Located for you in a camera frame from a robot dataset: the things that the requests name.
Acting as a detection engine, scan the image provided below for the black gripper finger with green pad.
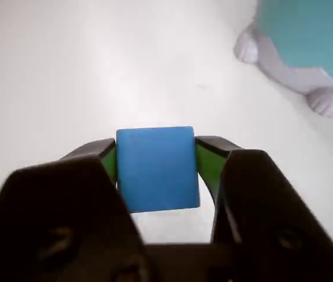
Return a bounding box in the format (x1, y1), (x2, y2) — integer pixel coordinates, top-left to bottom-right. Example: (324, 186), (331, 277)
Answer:
(0, 137), (155, 282)
(194, 135), (333, 282)

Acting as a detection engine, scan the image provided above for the blue lego block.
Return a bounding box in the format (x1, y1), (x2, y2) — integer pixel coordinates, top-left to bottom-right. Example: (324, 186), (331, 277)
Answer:
(115, 126), (201, 214)

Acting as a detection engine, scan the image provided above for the teal hippo shaped bin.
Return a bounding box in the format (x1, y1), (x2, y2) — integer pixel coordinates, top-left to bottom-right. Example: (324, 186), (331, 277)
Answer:
(233, 0), (333, 120)

